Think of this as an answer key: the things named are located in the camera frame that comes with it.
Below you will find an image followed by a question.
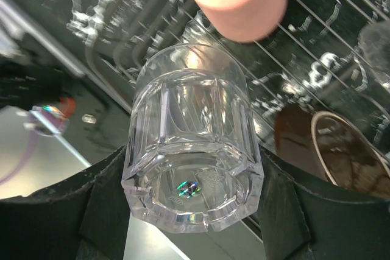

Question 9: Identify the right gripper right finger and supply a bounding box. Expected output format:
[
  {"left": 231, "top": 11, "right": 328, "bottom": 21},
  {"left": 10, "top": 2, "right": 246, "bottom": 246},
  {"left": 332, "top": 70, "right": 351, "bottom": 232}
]
[{"left": 258, "top": 148, "right": 389, "bottom": 259}]

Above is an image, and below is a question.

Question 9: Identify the red floral lacquer bowl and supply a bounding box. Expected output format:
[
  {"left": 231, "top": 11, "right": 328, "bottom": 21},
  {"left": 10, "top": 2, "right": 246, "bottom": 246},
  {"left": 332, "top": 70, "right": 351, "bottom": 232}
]
[{"left": 274, "top": 104, "right": 389, "bottom": 199}]

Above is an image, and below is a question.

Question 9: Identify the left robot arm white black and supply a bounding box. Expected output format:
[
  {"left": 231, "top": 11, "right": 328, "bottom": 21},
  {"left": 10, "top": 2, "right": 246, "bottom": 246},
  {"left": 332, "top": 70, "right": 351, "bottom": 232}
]
[{"left": 1, "top": 61, "right": 74, "bottom": 110}]

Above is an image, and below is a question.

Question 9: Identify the clear drinking glass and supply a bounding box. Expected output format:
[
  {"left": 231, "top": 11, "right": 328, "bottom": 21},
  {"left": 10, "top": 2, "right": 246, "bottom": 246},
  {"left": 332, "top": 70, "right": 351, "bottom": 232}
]
[{"left": 121, "top": 43, "right": 264, "bottom": 233}]

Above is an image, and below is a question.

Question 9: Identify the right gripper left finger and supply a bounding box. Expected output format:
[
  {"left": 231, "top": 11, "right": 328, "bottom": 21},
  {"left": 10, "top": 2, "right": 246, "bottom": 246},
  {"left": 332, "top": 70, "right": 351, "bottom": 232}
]
[{"left": 1, "top": 147, "right": 130, "bottom": 259}]

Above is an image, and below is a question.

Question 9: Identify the clear glass plate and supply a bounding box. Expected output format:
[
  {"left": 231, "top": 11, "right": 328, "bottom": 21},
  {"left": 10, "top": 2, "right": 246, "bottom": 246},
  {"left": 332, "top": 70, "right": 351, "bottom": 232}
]
[{"left": 358, "top": 20, "right": 390, "bottom": 92}]

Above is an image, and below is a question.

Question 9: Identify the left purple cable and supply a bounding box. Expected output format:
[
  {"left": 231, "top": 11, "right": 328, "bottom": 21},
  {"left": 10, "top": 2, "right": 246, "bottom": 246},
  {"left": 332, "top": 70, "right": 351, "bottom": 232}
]
[{"left": 0, "top": 133, "right": 40, "bottom": 184}]

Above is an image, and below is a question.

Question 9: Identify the wire dish rack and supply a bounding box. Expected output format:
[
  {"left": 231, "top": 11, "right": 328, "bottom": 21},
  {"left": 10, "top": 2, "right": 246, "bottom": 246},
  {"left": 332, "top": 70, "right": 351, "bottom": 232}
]
[{"left": 85, "top": 0, "right": 389, "bottom": 154}]

